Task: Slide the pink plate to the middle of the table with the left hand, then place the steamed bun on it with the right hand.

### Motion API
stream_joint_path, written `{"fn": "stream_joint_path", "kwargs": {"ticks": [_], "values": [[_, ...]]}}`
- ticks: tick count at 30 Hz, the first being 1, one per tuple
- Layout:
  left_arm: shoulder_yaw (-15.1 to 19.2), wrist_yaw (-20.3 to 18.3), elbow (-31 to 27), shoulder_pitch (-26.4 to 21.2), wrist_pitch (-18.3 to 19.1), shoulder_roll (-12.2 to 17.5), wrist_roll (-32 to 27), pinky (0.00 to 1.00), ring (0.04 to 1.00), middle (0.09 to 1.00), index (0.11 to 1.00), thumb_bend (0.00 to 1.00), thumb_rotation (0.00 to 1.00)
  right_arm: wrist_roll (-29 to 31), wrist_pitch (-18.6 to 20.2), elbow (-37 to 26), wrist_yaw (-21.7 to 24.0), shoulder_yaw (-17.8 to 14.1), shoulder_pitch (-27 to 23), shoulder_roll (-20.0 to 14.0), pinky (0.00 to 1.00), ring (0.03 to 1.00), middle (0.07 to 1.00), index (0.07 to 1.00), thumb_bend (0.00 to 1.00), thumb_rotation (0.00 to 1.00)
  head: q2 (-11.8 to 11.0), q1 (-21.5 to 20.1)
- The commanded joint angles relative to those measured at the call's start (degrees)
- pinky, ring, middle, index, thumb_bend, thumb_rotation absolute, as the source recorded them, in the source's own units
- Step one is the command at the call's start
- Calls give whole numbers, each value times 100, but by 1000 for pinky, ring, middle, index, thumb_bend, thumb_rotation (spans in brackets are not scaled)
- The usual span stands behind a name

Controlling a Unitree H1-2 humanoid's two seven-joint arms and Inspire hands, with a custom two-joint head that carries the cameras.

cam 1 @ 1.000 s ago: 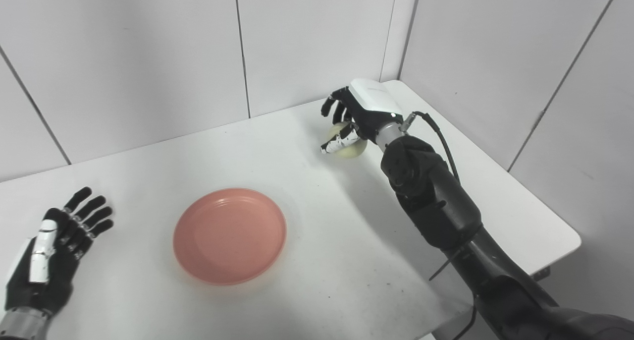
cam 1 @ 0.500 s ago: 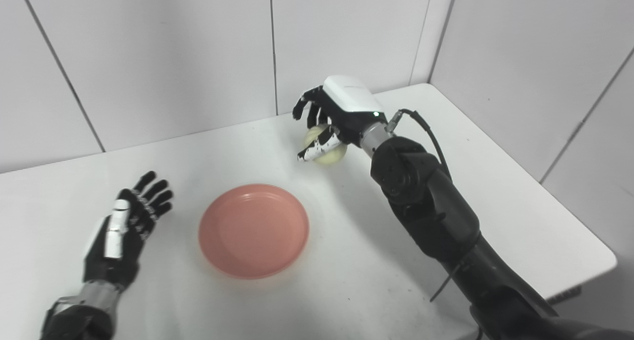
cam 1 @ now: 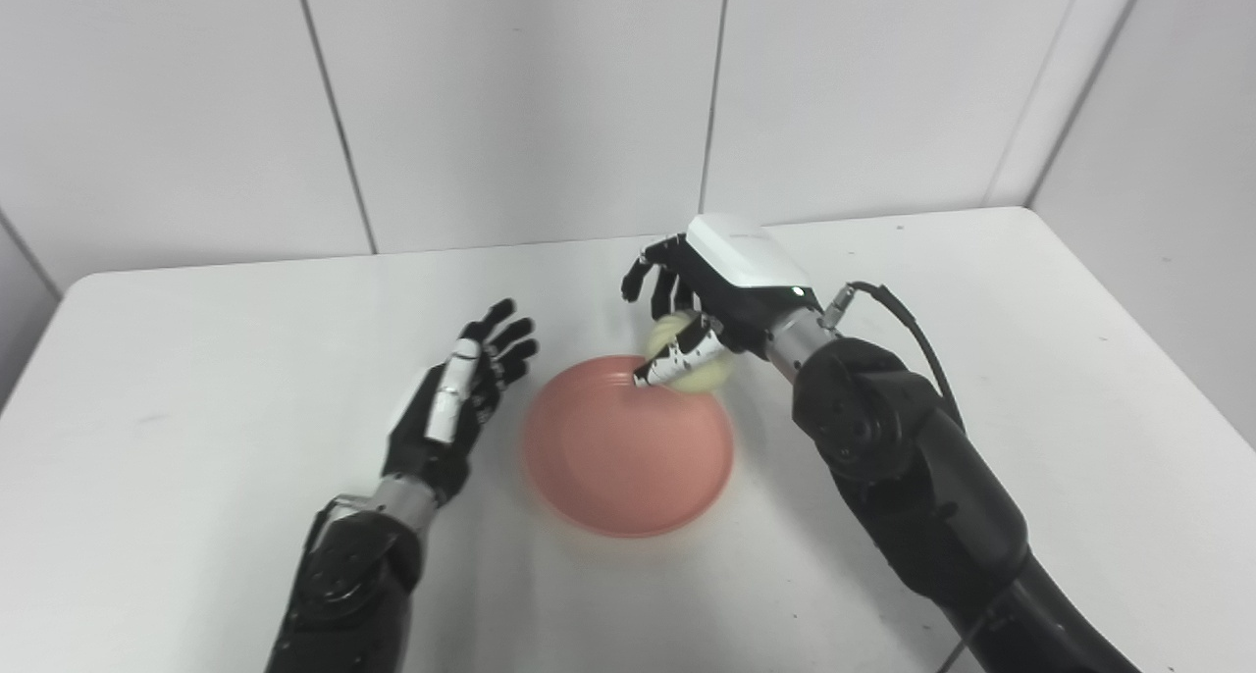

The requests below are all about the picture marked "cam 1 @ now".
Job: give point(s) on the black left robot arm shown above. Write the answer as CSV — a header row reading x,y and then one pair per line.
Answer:
x,y
343,595

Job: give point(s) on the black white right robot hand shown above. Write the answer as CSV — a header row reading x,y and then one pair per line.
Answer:
x,y
746,261

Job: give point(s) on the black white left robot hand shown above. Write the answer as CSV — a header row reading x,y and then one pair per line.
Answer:
x,y
432,447

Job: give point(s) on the pink round plate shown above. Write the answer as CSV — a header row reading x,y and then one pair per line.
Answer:
x,y
628,457

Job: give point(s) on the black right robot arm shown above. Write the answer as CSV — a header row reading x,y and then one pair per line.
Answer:
x,y
913,477

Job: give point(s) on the pale steamed bun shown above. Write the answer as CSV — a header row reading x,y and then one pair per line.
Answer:
x,y
708,374

